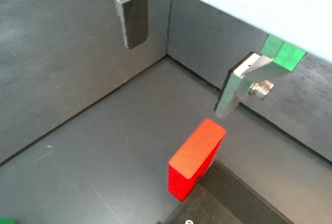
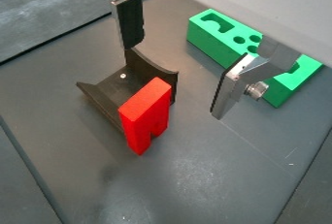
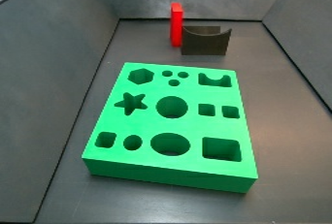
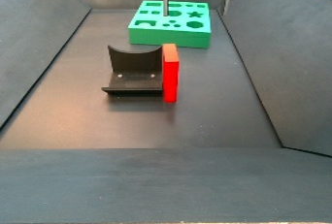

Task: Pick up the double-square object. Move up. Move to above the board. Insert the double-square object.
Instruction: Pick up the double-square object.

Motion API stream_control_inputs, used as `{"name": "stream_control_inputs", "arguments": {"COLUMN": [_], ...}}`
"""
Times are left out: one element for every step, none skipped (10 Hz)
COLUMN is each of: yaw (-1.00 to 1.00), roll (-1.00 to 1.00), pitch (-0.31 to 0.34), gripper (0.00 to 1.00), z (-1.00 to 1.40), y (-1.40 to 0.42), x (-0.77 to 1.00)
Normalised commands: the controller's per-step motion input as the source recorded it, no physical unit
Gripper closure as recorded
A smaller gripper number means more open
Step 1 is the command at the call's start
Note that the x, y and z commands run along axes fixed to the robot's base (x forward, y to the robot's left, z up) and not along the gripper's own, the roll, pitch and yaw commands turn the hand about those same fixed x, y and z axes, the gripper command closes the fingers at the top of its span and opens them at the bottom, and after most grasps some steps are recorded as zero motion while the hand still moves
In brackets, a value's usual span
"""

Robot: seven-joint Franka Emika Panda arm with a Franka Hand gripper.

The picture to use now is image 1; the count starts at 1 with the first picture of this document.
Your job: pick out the gripper silver right finger green tape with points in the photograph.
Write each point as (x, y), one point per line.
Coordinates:
(250, 75)

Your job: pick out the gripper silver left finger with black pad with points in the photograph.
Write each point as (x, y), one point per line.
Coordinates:
(132, 15)

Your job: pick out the red double-square peg block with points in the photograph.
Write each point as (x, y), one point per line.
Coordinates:
(193, 157)

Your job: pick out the green shape sorting board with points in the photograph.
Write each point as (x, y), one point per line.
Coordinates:
(7, 221)

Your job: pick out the black block holder stand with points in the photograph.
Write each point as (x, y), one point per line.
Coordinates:
(223, 200)

